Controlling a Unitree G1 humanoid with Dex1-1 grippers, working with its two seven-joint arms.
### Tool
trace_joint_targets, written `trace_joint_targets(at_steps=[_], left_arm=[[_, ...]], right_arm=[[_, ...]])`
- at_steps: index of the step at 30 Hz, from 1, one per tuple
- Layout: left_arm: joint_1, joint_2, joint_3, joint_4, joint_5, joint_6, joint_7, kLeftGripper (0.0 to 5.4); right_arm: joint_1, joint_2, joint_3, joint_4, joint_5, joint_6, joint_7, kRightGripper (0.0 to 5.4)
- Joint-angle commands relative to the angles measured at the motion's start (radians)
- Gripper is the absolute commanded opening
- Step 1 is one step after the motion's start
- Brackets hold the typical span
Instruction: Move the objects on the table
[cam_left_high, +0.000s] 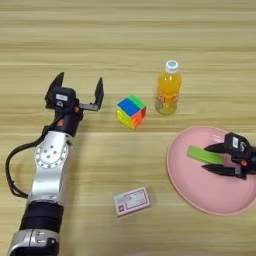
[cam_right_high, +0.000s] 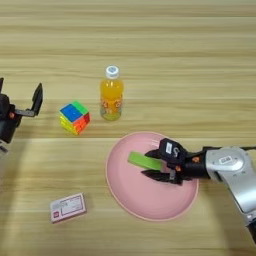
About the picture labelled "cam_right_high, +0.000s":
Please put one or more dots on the pink round plate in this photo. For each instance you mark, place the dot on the pink round plate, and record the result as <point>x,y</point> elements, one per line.
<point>150,200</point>

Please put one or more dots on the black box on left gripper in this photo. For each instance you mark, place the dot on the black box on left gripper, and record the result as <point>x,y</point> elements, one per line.
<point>4,105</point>

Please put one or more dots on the orange juice bottle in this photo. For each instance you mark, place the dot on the orange juice bottle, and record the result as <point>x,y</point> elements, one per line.
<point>111,95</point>

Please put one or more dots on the green rectangular block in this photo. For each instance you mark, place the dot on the green rectangular block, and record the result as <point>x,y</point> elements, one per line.
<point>143,160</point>

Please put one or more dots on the pink and white card box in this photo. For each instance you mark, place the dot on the pink and white card box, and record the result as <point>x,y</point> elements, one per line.
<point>68,207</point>

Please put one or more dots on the multicoloured puzzle cube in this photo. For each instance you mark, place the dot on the multicoloured puzzle cube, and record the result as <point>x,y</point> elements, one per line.
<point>74,116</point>

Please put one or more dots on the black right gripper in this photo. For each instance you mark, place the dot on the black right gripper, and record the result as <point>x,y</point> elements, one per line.
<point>191,168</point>

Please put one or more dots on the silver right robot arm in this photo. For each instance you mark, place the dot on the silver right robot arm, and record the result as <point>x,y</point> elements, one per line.
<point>236,180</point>

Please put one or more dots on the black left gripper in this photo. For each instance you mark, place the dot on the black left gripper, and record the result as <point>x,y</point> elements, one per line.
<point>8,126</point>

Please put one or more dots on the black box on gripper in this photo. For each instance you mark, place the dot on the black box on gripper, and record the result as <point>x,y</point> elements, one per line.
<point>171,150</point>
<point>4,105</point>

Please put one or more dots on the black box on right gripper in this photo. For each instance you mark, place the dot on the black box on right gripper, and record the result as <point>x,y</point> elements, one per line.
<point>171,150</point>

